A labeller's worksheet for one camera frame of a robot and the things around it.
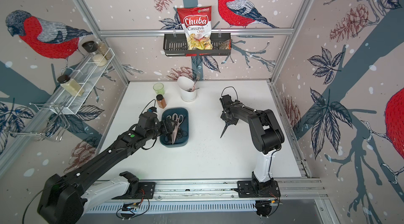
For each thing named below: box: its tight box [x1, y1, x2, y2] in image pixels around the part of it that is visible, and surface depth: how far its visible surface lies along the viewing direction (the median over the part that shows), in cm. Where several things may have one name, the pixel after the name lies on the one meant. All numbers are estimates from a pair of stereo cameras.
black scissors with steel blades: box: [176, 125, 188, 139], surface depth 93 cm
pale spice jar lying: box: [57, 74, 85, 97], surface depth 69 cm
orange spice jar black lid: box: [155, 94, 167, 109], surface depth 102 cm
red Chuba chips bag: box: [176, 5, 213, 50], surface depth 84 cm
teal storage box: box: [159, 107, 189, 148], surface depth 94 cm
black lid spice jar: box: [81, 40, 108, 67], surface depth 83 cm
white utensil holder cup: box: [177, 76, 199, 103], surface depth 108 cm
